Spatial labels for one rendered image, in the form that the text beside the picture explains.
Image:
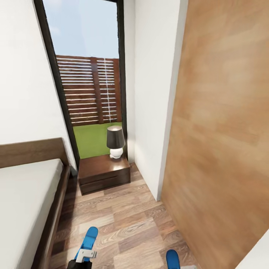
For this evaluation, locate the sandal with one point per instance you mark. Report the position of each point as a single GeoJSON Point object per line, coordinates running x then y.
{"type": "Point", "coordinates": [88, 241]}
{"type": "Point", "coordinates": [172, 259]}

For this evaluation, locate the fixed window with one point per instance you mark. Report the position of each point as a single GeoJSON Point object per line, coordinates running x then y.
{"type": "Point", "coordinates": [85, 45]}

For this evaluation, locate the nightstand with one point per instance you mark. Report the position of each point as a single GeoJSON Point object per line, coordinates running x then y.
{"type": "Point", "coordinates": [102, 172]}

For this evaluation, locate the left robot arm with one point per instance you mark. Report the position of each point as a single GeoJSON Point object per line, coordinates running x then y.
{"type": "Point", "coordinates": [79, 263]}

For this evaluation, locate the sliding door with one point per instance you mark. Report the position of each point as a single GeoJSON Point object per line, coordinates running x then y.
{"type": "Point", "coordinates": [216, 179]}

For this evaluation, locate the table lamp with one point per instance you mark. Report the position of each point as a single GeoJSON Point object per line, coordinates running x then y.
{"type": "Point", "coordinates": [115, 140]}

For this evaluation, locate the bed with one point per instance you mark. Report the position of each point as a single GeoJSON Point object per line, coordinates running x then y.
{"type": "Point", "coordinates": [33, 180]}

